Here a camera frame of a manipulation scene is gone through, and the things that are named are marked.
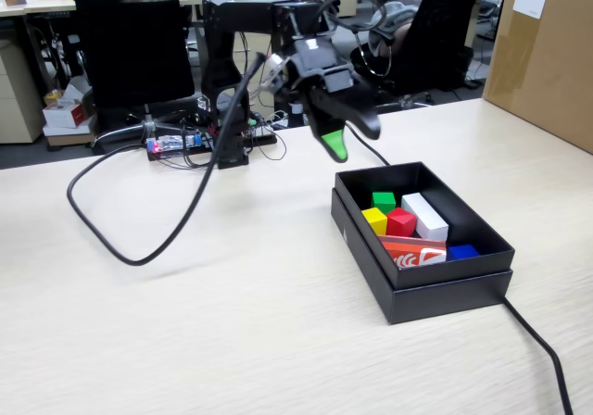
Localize open white box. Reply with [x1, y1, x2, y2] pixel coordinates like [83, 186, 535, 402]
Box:
[62, 75, 95, 106]

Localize black mesh office chair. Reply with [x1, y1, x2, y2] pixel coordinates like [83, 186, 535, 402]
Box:
[69, 0, 196, 150]

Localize black office chair chrome base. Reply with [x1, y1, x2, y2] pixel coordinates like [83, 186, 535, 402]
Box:
[347, 0, 487, 118]

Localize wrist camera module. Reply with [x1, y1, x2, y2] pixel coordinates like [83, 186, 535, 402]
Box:
[263, 52, 291, 92]

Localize blue cube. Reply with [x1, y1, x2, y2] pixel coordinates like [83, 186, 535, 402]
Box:
[446, 244, 481, 262]

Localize blue control board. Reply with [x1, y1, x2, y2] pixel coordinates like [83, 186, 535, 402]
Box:
[146, 132, 205, 155]

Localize white rectangular block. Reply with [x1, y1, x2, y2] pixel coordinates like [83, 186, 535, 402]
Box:
[400, 192, 451, 242]

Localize white shipping label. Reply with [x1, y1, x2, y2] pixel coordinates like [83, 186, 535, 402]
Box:
[513, 0, 548, 20]

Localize grey cloth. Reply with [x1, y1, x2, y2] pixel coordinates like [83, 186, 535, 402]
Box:
[370, 0, 421, 57]

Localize red cube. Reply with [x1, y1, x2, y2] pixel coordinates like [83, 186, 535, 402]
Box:
[385, 207, 418, 239]

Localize large cardboard box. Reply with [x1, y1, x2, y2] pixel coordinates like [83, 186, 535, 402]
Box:
[481, 0, 593, 153]

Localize white and red box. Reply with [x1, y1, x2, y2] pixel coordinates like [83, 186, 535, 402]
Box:
[43, 99, 94, 130]

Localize black box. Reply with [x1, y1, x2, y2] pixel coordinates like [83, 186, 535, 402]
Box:
[330, 159, 516, 326]

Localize green cube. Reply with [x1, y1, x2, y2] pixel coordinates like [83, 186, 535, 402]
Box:
[371, 191, 397, 215]

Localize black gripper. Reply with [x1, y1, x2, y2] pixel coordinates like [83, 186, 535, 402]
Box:
[284, 34, 383, 165]

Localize flat cardboard box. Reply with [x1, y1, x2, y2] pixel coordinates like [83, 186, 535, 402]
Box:
[45, 125, 96, 147]

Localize orange and white card box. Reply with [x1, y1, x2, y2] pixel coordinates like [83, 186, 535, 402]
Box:
[378, 234, 448, 271]

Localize yellow cube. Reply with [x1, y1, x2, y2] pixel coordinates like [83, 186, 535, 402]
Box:
[360, 207, 388, 236]

